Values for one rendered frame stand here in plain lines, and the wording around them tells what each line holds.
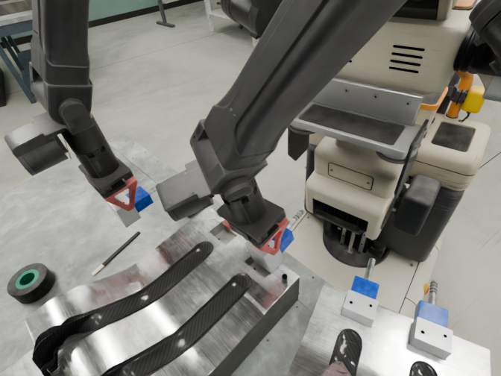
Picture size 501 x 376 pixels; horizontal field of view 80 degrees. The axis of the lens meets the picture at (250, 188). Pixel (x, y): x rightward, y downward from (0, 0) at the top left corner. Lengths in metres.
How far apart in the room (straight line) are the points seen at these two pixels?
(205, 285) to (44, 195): 0.66
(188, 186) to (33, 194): 0.79
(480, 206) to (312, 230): 1.12
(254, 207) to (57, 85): 0.31
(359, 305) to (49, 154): 0.55
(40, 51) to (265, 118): 0.33
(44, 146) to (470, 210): 2.03
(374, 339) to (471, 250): 1.41
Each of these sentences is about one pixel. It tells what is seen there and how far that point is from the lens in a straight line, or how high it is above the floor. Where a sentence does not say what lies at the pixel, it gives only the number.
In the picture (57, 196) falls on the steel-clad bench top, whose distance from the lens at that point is 1.06.
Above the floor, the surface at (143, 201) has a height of 0.94.
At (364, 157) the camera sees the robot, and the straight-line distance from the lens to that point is 0.80.
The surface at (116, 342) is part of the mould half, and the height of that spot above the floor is 0.92.
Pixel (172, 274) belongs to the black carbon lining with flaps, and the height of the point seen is 0.88.
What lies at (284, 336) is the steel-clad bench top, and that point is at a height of 0.80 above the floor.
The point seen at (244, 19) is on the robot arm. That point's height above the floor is 1.22.
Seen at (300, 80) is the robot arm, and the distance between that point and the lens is 0.22.
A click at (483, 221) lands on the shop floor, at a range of 2.10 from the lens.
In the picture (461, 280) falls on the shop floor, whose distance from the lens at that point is 1.79.
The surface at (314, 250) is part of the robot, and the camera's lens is 1.34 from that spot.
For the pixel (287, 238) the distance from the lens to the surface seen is 0.55.
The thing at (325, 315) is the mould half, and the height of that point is 0.85.
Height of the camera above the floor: 1.38
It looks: 43 degrees down
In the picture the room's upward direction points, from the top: 7 degrees counter-clockwise
